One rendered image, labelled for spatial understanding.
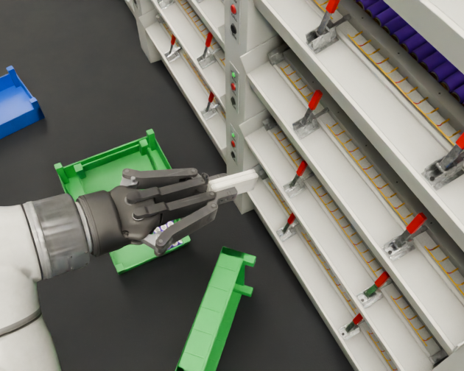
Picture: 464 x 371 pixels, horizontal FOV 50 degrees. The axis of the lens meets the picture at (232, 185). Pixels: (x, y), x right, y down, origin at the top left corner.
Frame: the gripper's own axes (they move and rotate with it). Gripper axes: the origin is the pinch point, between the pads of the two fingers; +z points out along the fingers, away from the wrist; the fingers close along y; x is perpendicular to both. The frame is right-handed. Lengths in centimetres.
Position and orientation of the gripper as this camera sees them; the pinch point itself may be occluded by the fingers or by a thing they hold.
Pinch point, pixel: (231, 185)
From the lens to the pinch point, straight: 68.2
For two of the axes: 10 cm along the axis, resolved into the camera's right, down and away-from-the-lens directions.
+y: 4.5, 7.4, -5.0
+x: 1.9, -6.3, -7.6
